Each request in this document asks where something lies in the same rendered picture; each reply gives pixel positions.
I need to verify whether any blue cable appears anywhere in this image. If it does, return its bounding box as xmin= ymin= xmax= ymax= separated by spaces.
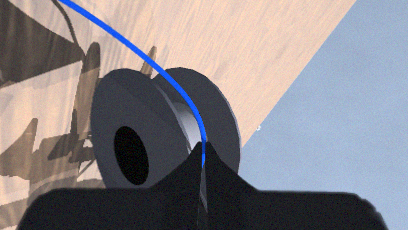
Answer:
xmin=58 ymin=0 xmax=206 ymax=167

